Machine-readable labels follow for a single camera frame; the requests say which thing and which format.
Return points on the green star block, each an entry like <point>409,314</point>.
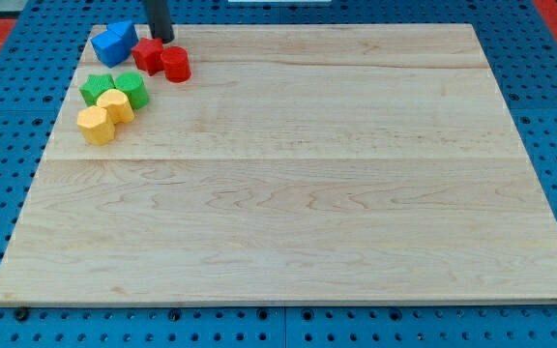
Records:
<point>94,86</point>

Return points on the yellow heart block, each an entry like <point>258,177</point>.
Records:
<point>117,105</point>

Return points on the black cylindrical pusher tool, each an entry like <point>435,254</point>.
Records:
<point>159,20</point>

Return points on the light wooden board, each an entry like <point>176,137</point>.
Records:
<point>306,165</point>

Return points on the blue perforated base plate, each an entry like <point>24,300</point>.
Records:
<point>37,63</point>

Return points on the red star block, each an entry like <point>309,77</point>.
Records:
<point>147,55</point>

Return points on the blue cube block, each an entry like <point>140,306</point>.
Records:
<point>110,48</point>

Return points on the red cylinder block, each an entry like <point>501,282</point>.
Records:
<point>176,64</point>

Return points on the blue triangular block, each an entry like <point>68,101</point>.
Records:
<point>125,30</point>

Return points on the yellow hexagon block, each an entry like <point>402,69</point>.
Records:
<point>95,125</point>

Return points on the green cylinder block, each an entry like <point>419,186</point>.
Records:
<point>133,86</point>

